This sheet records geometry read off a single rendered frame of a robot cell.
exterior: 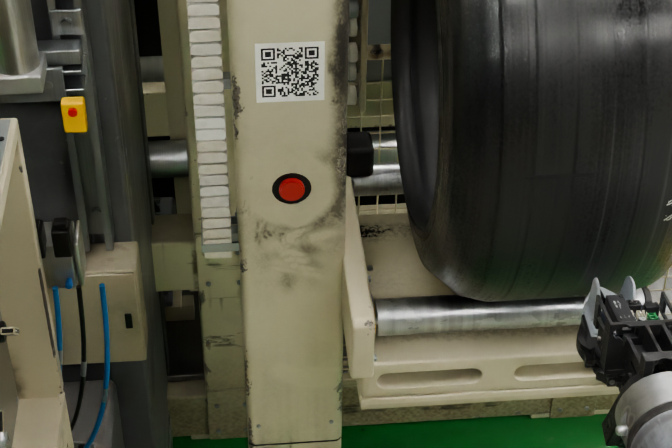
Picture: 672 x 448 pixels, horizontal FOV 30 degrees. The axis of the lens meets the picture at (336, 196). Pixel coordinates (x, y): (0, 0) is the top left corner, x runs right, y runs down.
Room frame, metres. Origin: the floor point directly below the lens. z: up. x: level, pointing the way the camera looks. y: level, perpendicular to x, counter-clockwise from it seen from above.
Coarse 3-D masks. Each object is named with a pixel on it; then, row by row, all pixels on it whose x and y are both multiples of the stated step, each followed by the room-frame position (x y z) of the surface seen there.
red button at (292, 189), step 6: (288, 180) 1.16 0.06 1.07; (294, 180) 1.16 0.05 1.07; (300, 180) 1.17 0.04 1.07; (282, 186) 1.16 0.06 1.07; (288, 186) 1.16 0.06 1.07; (294, 186) 1.16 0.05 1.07; (300, 186) 1.16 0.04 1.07; (282, 192) 1.16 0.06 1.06; (288, 192) 1.16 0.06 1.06; (294, 192) 1.16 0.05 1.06; (300, 192) 1.16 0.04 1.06; (288, 198) 1.16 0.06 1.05; (294, 198) 1.16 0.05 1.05
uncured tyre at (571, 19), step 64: (448, 0) 1.11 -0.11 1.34; (512, 0) 1.07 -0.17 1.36; (576, 0) 1.07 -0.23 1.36; (640, 0) 1.08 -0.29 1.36; (448, 64) 1.08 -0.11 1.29; (512, 64) 1.03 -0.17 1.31; (576, 64) 1.04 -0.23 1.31; (640, 64) 1.04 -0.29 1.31; (448, 128) 1.05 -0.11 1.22; (512, 128) 1.01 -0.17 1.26; (576, 128) 1.01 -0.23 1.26; (640, 128) 1.02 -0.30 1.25; (448, 192) 1.04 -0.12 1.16; (512, 192) 0.99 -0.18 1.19; (576, 192) 1.00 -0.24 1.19; (640, 192) 1.00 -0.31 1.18; (448, 256) 1.04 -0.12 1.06; (512, 256) 1.00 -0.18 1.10; (576, 256) 1.01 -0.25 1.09; (640, 256) 1.02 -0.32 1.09
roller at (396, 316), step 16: (640, 288) 1.15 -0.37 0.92; (384, 304) 1.12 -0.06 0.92; (400, 304) 1.12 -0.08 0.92; (416, 304) 1.12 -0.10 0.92; (432, 304) 1.12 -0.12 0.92; (448, 304) 1.12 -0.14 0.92; (464, 304) 1.12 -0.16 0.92; (480, 304) 1.12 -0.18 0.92; (496, 304) 1.12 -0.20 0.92; (512, 304) 1.12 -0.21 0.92; (528, 304) 1.12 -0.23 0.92; (544, 304) 1.13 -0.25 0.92; (560, 304) 1.13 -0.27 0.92; (576, 304) 1.13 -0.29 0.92; (384, 320) 1.10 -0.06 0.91; (400, 320) 1.10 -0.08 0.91; (416, 320) 1.10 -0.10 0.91; (432, 320) 1.10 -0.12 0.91; (448, 320) 1.11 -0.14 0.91; (464, 320) 1.11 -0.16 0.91; (480, 320) 1.11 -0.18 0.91; (496, 320) 1.11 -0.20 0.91; (512, 320) 1.11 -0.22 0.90; (528, 320) 1.11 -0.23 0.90; (544, 320) 1.12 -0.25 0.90; (560, 320) 1.12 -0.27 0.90; (576, 320) 1.12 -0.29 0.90
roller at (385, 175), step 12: (384, 168) 1.40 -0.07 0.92; (396, 168) 1.40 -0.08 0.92; (360, 180) 1.38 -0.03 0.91; (372, 180) 1.38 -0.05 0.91; (384, 180) 1.38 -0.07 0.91; (396, 180) 1.38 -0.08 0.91; (360, 192) 1.38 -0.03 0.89; (372, 192) 1.38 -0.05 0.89; (384, 192) 1.38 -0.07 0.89; (396, 192) 1.38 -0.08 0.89
